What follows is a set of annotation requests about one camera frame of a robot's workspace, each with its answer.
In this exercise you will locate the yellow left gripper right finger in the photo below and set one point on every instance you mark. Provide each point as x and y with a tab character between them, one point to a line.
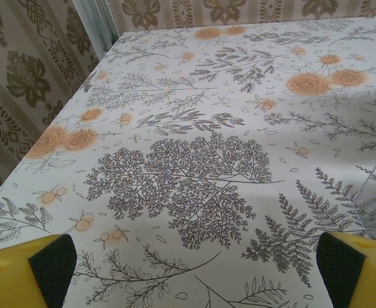
361	272

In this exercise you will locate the aluminium left corner post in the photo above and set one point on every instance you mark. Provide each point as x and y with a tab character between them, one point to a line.
98	25

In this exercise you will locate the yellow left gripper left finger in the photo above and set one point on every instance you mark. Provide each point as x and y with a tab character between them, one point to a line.
18	276

